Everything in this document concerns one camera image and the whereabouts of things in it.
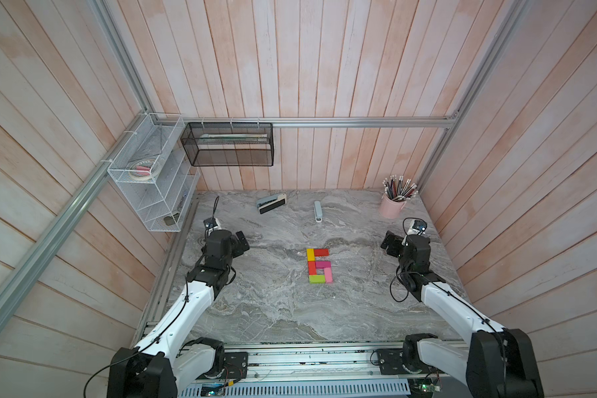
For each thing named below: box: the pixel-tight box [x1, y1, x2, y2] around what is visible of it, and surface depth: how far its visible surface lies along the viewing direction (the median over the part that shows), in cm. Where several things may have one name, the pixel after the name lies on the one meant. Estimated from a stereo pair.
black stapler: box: [256, 193, 287, 214], surface depth 114 cm
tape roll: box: [130, 159, 158, 180], surface depth 75 cm
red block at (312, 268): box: [307, 260, 318, 276], surface depth 95 cm
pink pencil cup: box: [379, 193, 408, 219], surface depth 109 cm
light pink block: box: [324, 266, 333, 283], surface depth 94 cm
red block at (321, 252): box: [314, 248, 330, 257], surface depth 100 cm
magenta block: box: [315, 260, 331, 269], surface depth 97 cm
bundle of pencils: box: [382, 174, 419, 202], surface depth 106 cm
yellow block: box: [305, 247, 316, 262], surface depth 100 cm
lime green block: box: [308, 274, 326, 284], surface depth 92 cm
